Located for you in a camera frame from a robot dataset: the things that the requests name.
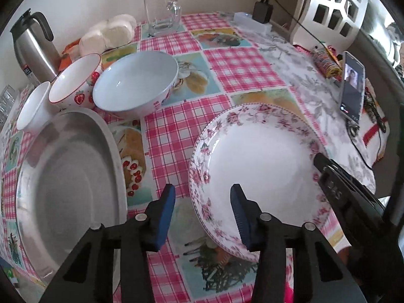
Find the pink floral rimmed plate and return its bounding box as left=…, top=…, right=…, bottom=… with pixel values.
left=189, top=104, right=332, bottom=263

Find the small colourful bottle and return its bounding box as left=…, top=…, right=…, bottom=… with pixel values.
left=312, top=46, right=343, bottom=78

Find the stainless steel basin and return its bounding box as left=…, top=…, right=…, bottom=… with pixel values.
left=14, top=107, right=128, bottom=294

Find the large white bowl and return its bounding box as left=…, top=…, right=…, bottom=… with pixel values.
left=92, top=50, right=179, bottom=120

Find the stainless steel thermos jug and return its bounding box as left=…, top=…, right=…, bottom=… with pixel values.
left=9, top=9, right=62, bottom=84

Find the small white bowl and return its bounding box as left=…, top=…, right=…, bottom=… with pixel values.
left=16, top=81, right=59, bottom=133

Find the black phone cable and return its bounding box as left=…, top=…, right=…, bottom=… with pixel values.
left=345, top=118, right=374, bottom=170

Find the smartphone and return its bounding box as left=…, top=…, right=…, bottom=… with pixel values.
left=339, top=50, right=366, bottom=121

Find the pink checked tablecloth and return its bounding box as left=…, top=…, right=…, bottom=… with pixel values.
left=0, top=11, right=348, bottom=303

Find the black charger plug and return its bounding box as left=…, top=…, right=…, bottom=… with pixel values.
left=253, top=0, right=274, bottom=24

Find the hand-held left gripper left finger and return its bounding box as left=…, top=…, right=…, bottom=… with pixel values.
left=38, top=183, right=176, bottom=303

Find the red trimmed white cloth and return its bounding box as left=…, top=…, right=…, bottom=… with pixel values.
left=361, top=87, right=388, bottom=162

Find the orange snack packet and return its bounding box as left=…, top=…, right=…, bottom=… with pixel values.
left=61, top=39, right=81, bottom=70

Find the white plastic rack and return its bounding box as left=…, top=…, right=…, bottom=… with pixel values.
left=290, top=0, right=370, bottom=46

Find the bag of white buns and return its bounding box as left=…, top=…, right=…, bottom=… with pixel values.
left=78, top=14, right=137, bottom=57

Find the strawberry print bowl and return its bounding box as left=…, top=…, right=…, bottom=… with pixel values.
left=48, top=53, right=104, bottom=109

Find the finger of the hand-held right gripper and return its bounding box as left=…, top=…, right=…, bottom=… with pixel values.
left=313, top=152, right=386, bottom=216

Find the clear glass mug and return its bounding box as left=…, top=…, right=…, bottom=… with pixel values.
left=143, top=0, right=182, bottom=37

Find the clear glass cup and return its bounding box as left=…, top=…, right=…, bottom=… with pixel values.
left=0, top=85, right=18, bottom=123

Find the white power strip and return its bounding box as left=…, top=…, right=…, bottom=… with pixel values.
left=234, top=12, right=272, bottom=33

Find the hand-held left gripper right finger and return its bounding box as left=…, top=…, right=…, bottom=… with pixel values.
left=230, top=183, right=368, bottom=303

